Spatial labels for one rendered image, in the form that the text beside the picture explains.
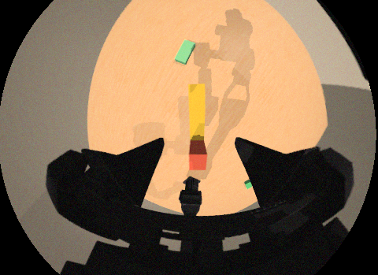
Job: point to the light green rectangular block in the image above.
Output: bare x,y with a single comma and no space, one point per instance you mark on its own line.
185,52

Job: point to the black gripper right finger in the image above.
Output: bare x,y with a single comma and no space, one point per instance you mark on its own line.
269,170

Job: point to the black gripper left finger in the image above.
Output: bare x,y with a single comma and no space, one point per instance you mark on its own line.
132,171

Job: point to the green rectangular bar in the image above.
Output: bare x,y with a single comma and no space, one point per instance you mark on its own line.
248,184

